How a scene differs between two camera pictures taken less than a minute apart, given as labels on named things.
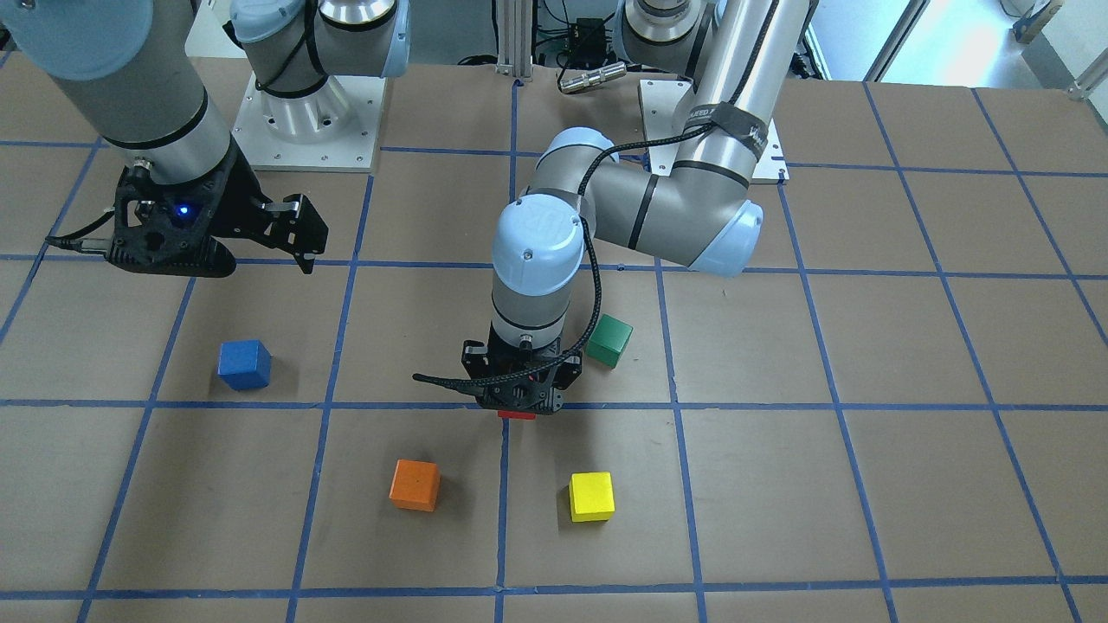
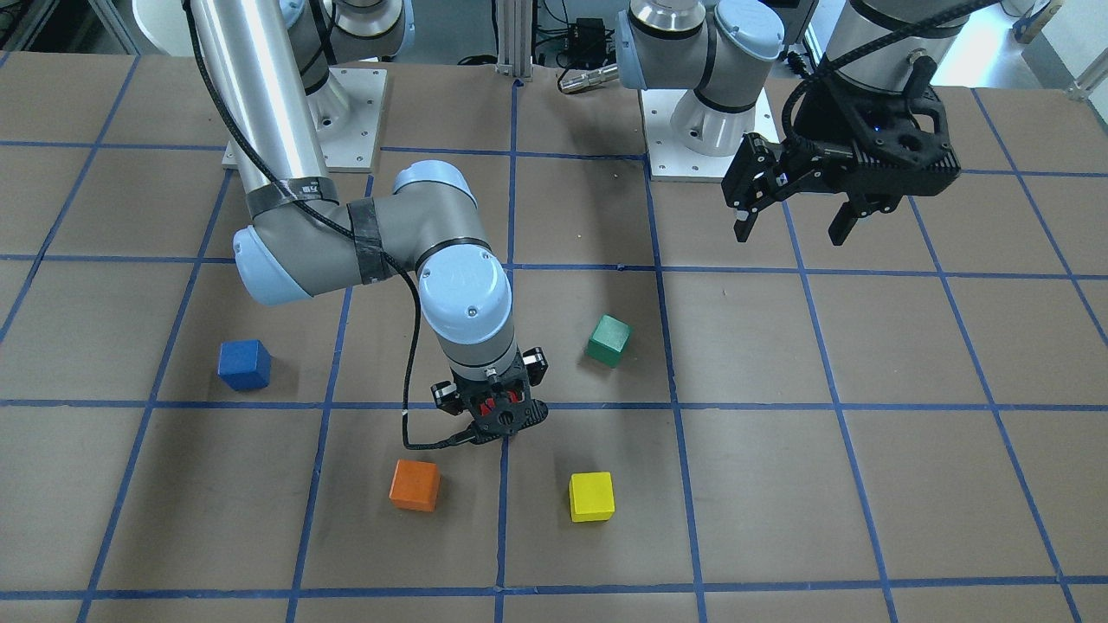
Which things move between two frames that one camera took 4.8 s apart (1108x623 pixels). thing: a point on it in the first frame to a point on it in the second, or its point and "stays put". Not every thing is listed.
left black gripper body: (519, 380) to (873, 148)
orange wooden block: (415, 484) stays put
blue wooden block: (245, 364) stays put
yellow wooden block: (591, 496) stays put
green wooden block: (608, 338) stays put
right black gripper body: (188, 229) to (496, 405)
